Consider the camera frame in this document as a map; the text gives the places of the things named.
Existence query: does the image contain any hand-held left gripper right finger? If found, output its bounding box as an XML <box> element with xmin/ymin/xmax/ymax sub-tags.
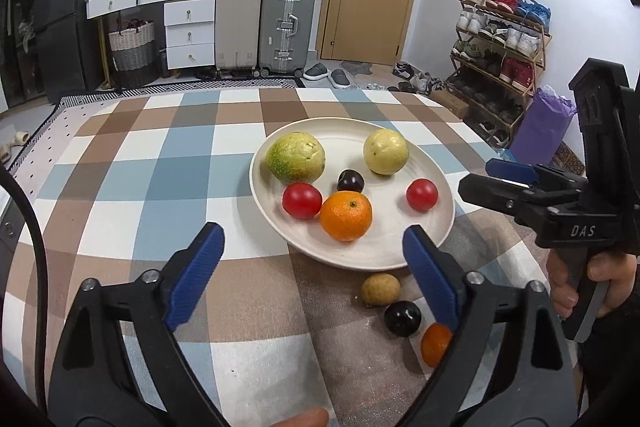
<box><xmin>397</xmin><ymin>225</ymin><xmax>581</xmax><ymax>427</ymax></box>

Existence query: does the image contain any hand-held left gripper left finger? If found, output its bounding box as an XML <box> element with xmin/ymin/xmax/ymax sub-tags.
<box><xmin>47</xmin><ymin>222</ymin><xmax>226</xmax><ymax>427</ymax></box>

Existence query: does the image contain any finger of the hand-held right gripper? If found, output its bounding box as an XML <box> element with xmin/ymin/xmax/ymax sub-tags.
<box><xmin>485</xmin><ymin>158</ymin><xmax>591</xmax><ymax>198</ymax></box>
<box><xmin>457</xmin><ymin>173</ymin><xmax>557</xmax><ymax>233</ymax></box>

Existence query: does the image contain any dark plum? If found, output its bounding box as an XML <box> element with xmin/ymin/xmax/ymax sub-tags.
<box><xmin>336</xmin><ymin>169</ymin><xmax>365</xmax><ymax>194</ymax></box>
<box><xmin>384</xmin><ymin>300</ymin><xmax>423</xmax><ymax>337</ymax></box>

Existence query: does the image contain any brown longan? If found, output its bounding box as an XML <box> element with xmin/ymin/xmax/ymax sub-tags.
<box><xmin>361</xmin><ymin>272</ymin><xmax>402</xmax><ymax>307</ymax></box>

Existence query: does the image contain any orange mandarin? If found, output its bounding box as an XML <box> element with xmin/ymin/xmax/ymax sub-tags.
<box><xmin>420</xmin><ymin>322</ymin><xmax>455</xmax><ymax>369</ymax></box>
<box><xmin>319</xmin><ymin>190</ymin><xmax>374</xmax><ymax>242</ymax></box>

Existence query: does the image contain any red tomato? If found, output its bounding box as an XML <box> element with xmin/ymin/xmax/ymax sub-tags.
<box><xmin>282</xmin><ymin>182</ymin><xmax>323</xmax><ymax>221</ymax></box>
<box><xmin>405</xmin><ymin>178</ymin><xmax>440</xmax><ymax>212</ymax></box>

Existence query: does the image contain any pale yellow guava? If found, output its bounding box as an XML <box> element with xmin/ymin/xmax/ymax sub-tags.
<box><xmin>363</xmin><ymin>128</ymin><xmax>410</xmax><ymax>176</ymax></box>

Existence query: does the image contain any cream round plate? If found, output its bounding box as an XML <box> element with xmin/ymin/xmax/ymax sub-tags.
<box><xmin>249</xmin><ymin>118</ymin><xmax>456</xmax><ymax>271</ymax></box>

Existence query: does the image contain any green-yellow guava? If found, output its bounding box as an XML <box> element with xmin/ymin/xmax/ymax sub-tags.
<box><xmin>265</xmin><ymin>132</ymin><xmax>327</xmax><ymax>184</ymax></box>

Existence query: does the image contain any person's right forearm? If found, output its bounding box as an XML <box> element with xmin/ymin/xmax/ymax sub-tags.
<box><xmin>575</xmin><ymin>302</ymin><xmax>640</xmax><ymax>427</ymax></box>

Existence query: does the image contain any person's right hand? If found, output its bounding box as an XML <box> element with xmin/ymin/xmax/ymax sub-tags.
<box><xmin>546</xmin><ymin>249</ymin><xmax>638</xmax><ymax>320</ymax></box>

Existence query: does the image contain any person's left hand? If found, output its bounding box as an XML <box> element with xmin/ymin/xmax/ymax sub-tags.
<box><xmin>277</xmin><ymin>408</ymin><xmax>331</xmax><ymax>427</ymax></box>

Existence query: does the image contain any purple bag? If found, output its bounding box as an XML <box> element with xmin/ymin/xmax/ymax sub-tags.
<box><xmin>509</xmin><ymin>86</ymin><xmax>577</xmax><ymax>165</ymax></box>

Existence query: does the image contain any brown cardboard box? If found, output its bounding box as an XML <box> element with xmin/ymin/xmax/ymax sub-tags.
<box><xmin>430</xmin><ymin>89</ymin><xmax>470</xmax><ymax>118</ymax></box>

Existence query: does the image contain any checkered tablecloth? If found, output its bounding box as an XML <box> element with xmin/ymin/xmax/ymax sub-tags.
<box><xmin>0</xmin><ymin>87</ymin><xmax>586</xmax><ymax>427</ymax></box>

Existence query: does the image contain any wooden shoe rack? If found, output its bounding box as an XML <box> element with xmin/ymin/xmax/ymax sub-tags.
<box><xmin>449</xmin><ymin>0</ymin><xmax>553</xmax><ymax>148</ymax></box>

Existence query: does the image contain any woven laundry basket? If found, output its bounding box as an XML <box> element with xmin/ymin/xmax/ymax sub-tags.
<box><xmin>108</xmin><ymin>21</ymin><xmax>157</xmax><ymax>88</ymax></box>

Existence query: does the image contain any white desk with drawers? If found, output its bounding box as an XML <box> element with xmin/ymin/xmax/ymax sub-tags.
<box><xmin>85</xmin><ymin>0</ymin><xmax>217</xmax><ymax>82</ymax></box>

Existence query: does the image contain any grey suitcase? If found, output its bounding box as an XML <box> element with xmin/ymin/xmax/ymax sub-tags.
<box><xmin>258</xmin><ymin>0</ymin><xmax>317</xmax><ymax>78</ymax></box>

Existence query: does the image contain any beige suitcase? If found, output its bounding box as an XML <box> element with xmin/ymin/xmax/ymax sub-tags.
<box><xmin>215</xmin><ymin>0</ymin><xmax>264</xmax><ymax>72</ymax></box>

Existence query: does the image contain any black refrigerator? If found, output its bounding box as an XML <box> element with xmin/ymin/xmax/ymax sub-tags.
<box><xmin>34</xmin><ymin>0</ymin><xmax>113</xmax><ymax>92</ymax></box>

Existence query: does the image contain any black cable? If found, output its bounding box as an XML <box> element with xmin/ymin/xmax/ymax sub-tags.
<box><xmin>0</xmin><ymin>164</ymin><xmax>51</xmax><ymax>413</ymax></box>

